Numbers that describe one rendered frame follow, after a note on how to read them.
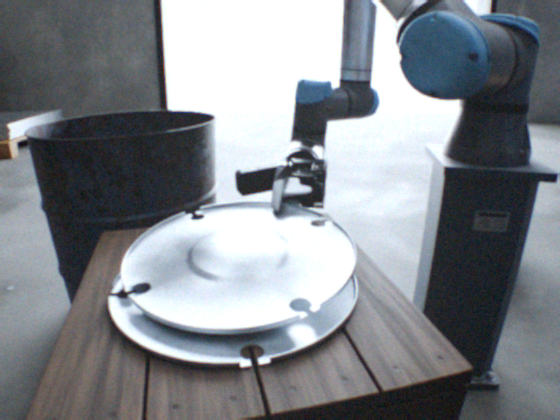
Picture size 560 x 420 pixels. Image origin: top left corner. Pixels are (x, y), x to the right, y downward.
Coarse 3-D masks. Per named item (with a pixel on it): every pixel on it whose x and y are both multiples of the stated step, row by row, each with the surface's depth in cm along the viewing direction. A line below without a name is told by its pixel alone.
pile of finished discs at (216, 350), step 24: (120, 288) 45; (144, 288) 46; (120, 312) 41; (336, 312) 41; (144, 336) 37; (168, 336) 37; (192, 336) 38; (216, 336) 38; (240, 336) 38; (264, 336) 38; (288, 336) 38; (312, 336) 38; (192, 360) 34; (216, 360) 34; (240, 360) 35; (264, 360) 35
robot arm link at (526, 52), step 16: (480, 16) 57; (496, 16) 55; (512, 16) 54; (512, 32) 54; (528, 32) 54; (528, 48) 55; (528, 64) 56; (512, 80) 55; (528, 80) 58; (496, 96) 59; (512, 96) 58; (528, 96) 59
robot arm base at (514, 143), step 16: (464, 112) 63; (480, 112) 61; (496, 112) 59; (512, 112) 59; (464, 128) 63; (480, 128) 61; (496, 128) 60; (512, 128) 59; (528, 128) 61; (448, 144) 66; (464, 144) 64; (480, 144) 61; (496, 144) 60; (512, 144) 59; (528, 144) 62; (464, 160) 63; (480, 160) 61; (496, 160) 60; (512, 160) 60; (528, 160) 62
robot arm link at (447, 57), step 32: (384, 0) 57; (416, 0) 53; (448, 0) 50; (416, 32) 51; (448, 32) 47; (480, 32) 47; (416, 64) 52; (448, 64) 49; (480, 64) 48; (512, 64) 53; (448, 96) 51; (480, 96) 56
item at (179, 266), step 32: (160, 224) 57; (192, 224) 57; (224, 224) 57; (256, 224) 57; (288, 224) 56; (128, 256) 49; (160, 256) 49; (192, 256) 48; (224, 256) 48; (256, 256) 48; (288, 256) 48; (320, 256) 48; (352, 256) 48; (128, 288) 43; (160, 288) 43; (192, 288) 43; (224, 288) 43; (256, 288) 43; (288, 288) 43; (320, 288) 43; (160, 320) 38; (192, 320) 38; (224, 320) 38; (256, 320) 38; (288, 320) 38
